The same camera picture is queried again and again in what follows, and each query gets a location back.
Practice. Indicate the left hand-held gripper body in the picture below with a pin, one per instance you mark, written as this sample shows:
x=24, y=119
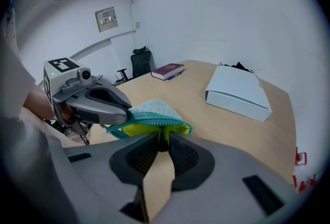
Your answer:
x=62, y=78

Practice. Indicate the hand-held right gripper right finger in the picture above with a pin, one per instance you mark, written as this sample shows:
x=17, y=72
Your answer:
x=221, y=186

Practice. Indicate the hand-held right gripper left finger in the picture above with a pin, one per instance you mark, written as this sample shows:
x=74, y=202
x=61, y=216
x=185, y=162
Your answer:
x=103, y=179

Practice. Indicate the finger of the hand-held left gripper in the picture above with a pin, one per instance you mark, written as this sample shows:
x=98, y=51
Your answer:
x=114, y=92
x=103, y=114

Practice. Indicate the teal mesh pencil pouch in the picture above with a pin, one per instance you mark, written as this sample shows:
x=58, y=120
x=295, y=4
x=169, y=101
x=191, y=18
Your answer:
x=154, y=114

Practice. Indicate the blue pen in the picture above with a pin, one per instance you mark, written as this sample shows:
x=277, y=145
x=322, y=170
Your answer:
x=175, y=75

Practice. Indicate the person's left forearm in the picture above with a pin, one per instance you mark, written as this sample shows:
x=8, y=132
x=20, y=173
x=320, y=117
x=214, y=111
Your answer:
x=38, y=104

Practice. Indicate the person's left hand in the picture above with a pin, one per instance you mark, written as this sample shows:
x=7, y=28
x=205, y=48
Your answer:
x=65, y=113

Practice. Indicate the black office chair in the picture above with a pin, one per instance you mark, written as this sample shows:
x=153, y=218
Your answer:
x=140, y=63

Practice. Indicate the person's white shirt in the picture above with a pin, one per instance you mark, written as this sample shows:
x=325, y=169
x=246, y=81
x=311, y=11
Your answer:
x=13, y=81

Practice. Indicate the dark red book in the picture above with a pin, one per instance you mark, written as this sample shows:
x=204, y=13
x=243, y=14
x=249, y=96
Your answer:
x=167, y=70

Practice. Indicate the red plastic rack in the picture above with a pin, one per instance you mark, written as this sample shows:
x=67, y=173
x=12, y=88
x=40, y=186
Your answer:
x=301, y=159

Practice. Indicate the white cardboard box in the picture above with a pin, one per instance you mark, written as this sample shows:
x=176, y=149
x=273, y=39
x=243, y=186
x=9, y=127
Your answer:
x=237, y=91

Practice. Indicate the white wall socket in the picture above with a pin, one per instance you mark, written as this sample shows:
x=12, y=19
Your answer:
x=138, y=25

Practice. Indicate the white wall panel box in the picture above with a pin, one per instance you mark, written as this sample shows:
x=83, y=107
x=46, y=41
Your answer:
x=106, y=19

